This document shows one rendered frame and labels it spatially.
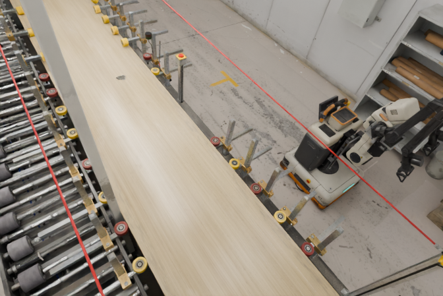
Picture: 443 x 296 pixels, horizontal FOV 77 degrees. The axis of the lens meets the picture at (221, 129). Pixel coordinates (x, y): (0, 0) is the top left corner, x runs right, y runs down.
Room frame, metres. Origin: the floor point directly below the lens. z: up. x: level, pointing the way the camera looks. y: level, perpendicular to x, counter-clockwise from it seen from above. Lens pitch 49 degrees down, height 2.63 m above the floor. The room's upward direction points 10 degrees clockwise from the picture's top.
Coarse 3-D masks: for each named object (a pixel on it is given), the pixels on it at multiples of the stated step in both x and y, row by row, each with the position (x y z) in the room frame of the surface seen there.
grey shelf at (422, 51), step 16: (416, 16) 2.88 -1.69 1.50; (432, 16) 2.83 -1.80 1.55; (416, 32) 3.10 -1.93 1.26; (400, 48) 3.06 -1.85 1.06; (416, 48) 2.76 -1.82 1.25; (432, 48) 2.81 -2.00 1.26; (384, 64) 2.88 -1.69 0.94; (432, 64) 2.95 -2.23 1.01; (400, 80) 2.71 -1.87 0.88; (368, 96) 3.10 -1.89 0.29; (384, 96) 2.86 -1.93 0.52; (416, 96) 2.88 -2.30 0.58; (432, 96) 2.49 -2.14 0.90; (368, 112) 2.95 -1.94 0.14; (416, 128) 2.38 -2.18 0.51; (400, 144) 2.45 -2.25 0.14
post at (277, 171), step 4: (276, 168) 1.07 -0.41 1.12; (276, 172) 1.04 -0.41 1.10; (280, 172) 1.05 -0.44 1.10; (272, 176) 1.05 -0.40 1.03; (276, 176) 1.03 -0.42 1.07; (272, 180) 1.04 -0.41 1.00; (276, 180) 1.06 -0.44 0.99; (268, 184) 1.05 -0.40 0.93; (272, 184) 1.04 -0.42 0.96; (268, 188) 1.04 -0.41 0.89; (264, 196) 1.04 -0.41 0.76
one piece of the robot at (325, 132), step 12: (324, 120) 1.92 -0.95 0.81; (360, 120) 2.01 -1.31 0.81; (312, 132) 1.79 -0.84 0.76; (324, 132) 1.77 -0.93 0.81; (336, 132) 1.80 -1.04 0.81; (348, 132) 1.83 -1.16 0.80; (300, 144) 1.83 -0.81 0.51; (312, 144) 1.75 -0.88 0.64; (336, 144) 1.79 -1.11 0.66; (300, 156) 1.78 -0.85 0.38; (312, 156) 1.70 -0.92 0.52; (324, 156) 1.73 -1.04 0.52; (312, 168) 1.67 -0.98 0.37; (324, 168) 1.71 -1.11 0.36
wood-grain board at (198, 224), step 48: (48, 0) 3.00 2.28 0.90; (96, 48) 2.26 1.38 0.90; (96, 96) 1.61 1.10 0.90; (144, 96) 1.72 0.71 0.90; (96, 144) 1.14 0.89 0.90; (144, 144) 1.21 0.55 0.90; (192, 144) 1.29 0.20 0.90; (144, 192) 0.83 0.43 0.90; (192, 192) 0.89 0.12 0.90; (240, 192) 0.96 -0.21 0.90; (144, 240) 0.53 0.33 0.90; (192, 240) 0.58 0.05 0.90; (240, 240) 0.63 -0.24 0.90; (288, 240) 0.69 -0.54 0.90; (192, 288) 0.33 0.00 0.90; (240, 288) 0.37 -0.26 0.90; (288, 288) 0.41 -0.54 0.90
